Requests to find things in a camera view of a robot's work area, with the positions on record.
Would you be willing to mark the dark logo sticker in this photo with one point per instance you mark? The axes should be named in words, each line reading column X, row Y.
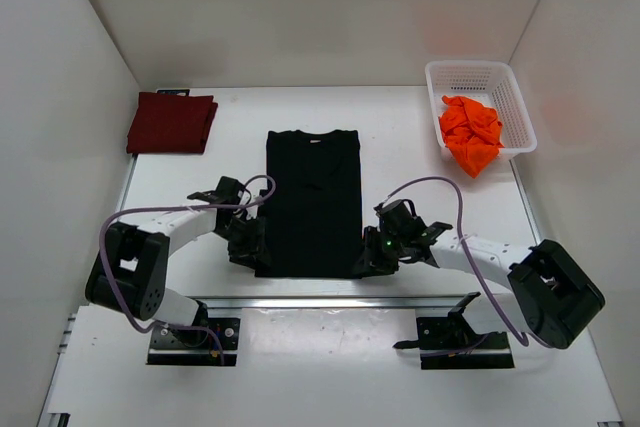
column 175, row 92

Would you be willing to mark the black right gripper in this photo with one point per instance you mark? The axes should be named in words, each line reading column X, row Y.
column 372, row 262

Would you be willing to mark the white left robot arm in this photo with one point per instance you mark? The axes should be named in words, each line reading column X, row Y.
column 135, row 245

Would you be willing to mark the dark red t shirt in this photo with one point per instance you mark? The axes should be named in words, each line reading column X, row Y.
column 171, row 124

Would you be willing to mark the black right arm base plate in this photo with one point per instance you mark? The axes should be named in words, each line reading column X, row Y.
column 446, row 341

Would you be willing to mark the aluminium front table rail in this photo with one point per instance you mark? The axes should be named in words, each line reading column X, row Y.
column 330, row 302

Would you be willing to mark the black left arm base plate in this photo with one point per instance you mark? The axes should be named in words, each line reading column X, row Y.
column 170, row 347

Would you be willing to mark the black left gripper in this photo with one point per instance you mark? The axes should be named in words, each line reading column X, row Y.
column 256, row 244

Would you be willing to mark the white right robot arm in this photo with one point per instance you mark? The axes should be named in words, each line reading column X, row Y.
column 539, row 290

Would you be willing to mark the black t shirt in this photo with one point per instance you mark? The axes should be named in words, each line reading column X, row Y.
column 314, row 218

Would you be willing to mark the orange t shirt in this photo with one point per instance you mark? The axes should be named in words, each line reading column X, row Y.
column 471, row 132

